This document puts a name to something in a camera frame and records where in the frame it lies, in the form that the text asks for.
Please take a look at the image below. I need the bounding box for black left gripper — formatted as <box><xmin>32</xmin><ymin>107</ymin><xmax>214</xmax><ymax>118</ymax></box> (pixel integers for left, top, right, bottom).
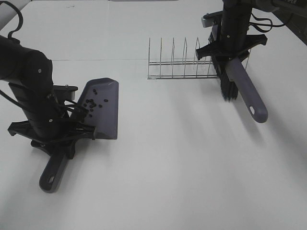
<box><xmin>8</xmin><ymin>96</ymin><xmax>96</xmax><ymax>144</ymax></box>

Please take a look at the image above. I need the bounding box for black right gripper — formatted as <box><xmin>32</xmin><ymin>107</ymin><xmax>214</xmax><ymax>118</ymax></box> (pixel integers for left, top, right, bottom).
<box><xmin>196</xmin><ymin>9</ymin><xmax>268</xmax><ymax>60</ymax></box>

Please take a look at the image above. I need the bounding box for pile of coffee beans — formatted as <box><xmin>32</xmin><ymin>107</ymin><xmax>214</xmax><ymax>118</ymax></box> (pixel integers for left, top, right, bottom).
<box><xmin>82</xmin><ymin>88</ymin><xmax>109</xmax><ymax>118</ymax></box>

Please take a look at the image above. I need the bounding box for grey plastic dustpan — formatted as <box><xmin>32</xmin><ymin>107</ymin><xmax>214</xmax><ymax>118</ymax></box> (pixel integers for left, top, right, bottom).
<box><xmin>39</xmin><ymin>78</ymin><xmax>119</xmax><ymax>193</ymax></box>

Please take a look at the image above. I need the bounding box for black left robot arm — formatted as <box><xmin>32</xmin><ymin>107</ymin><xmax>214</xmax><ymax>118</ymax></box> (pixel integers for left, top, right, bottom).
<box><xmin>0</xmin><ymin>0</ymin><xmax>96</xmax><ymax>144</ymax></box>

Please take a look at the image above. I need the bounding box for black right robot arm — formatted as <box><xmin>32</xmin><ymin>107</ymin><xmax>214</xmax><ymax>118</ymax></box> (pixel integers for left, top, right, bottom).
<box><xmin>196</xmin><ymin>0</ymin><xmax>307</xmax><ymax>60</ymax></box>

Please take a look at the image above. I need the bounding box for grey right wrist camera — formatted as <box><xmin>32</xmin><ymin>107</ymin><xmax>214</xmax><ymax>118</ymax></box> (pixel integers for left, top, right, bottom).
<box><xmin>201</xmin><ymin>11</ymin><xmax>223</xmax><ymax>28</ymax></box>

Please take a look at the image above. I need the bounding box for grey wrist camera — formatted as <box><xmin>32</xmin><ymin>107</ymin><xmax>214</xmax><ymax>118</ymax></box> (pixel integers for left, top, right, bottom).
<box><xmin>201</xmin><ymin>11</ymin><xmax>223</xmax><ymax>28</ymax></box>
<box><xmin>53</xmin><ymin>85</ymin><xmax>78</xmax><ymax>101</ymax></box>

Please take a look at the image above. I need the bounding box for metal wire rack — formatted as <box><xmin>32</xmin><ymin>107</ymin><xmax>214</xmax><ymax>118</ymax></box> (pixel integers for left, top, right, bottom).
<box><xmin>146</xmin><ymin>36</ymin><xmax>251</xmax><ymax>81</ymax></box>

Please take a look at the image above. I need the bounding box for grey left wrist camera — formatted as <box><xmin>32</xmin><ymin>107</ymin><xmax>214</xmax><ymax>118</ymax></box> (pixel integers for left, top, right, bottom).
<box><xmin>53</xmin><ymin>85</ymin><xmax>78</xmax><ymax>101</ymax></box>

